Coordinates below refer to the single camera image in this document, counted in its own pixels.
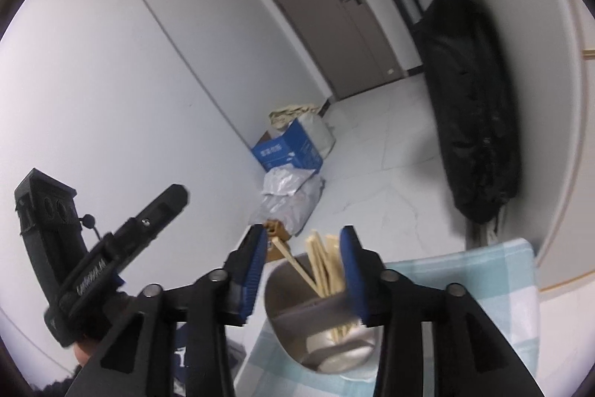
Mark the white plastic bag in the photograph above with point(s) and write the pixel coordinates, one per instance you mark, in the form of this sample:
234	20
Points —
288	201

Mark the person's left hand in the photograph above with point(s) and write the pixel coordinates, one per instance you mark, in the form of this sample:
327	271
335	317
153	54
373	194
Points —
87	349

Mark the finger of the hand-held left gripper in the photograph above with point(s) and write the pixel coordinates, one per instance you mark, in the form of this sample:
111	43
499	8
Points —
158	208

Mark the blue white checked tablecloth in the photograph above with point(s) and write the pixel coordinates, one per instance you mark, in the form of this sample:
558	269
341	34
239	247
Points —
465	266

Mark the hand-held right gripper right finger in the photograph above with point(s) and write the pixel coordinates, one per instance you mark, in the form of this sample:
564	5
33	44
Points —
353	276

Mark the bunch of wooden chopsticks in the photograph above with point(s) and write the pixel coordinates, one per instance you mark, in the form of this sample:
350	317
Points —
323	266

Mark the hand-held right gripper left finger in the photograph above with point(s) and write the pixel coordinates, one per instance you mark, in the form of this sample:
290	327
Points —
253	276

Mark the blue cardboard box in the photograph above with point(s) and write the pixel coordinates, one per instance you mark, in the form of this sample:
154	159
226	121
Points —
290	150

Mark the grey brown door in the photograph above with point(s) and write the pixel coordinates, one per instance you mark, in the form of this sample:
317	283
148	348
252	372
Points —
325	29

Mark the white cylindrical utensil holder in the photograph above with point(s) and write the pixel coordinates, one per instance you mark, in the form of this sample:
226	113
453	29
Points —
325	360

